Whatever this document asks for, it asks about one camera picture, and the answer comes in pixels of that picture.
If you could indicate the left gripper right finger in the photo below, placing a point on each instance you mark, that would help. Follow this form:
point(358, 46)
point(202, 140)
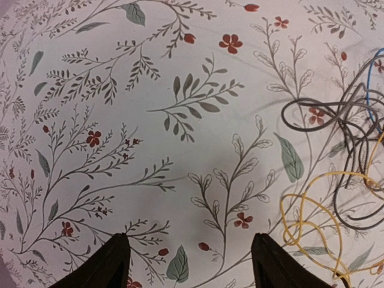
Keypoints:
point(275, 267)

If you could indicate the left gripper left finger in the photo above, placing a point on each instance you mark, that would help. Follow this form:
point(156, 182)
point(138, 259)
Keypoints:
point(107, 267)

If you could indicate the floral tablecloth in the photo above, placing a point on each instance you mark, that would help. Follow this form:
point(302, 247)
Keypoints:
point(190, 126)

